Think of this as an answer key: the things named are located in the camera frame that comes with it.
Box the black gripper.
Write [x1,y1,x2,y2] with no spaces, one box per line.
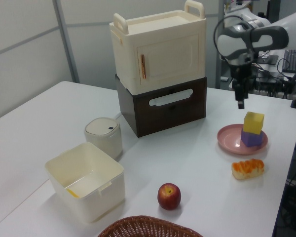
[229,54,255,110]

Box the yellow cube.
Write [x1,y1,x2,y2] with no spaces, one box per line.
[243,111,265,135]

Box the purple cube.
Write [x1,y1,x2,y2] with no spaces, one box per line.
[241,130,264,148]

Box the pink round plate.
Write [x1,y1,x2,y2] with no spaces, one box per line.
[217,124,269,156]

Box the black keyboard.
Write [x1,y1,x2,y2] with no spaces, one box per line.
[282,49,296,74]

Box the orange glazed bread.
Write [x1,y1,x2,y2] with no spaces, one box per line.
[231,158,265,180]

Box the dark brown drawer box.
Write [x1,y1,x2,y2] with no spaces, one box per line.
[114,74,208,138]

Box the cream plastic cabinet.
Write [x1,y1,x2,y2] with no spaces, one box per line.
[109,0,207,95]

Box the red apple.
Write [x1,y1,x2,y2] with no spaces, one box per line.
[157,183,182,211]

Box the small white lidded bin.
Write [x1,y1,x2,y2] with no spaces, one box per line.
[83,118,124,160]

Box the brown wicker basket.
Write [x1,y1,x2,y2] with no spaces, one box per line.
[97,215,203,237]

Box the cream open plastic container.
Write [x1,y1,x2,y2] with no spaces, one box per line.
[44,142,126,224]

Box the black cable bundle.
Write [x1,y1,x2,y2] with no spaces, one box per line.
[251,58,296,100]

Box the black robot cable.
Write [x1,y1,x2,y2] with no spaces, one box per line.
[213,16,253,60]

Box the white drawer handle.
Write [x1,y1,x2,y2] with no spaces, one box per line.
[148,88,194,108]

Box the copper cabinet door handle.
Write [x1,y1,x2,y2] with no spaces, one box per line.
[139,53,149,80]

